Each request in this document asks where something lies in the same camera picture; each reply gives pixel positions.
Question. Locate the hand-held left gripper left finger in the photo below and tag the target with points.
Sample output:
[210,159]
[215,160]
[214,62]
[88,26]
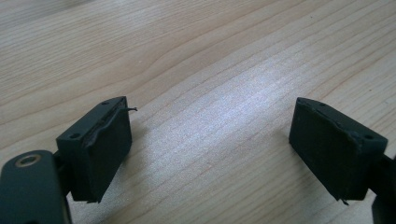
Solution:
[96,149]

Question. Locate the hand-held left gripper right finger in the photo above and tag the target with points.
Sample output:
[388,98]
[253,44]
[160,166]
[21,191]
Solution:
[333,146]

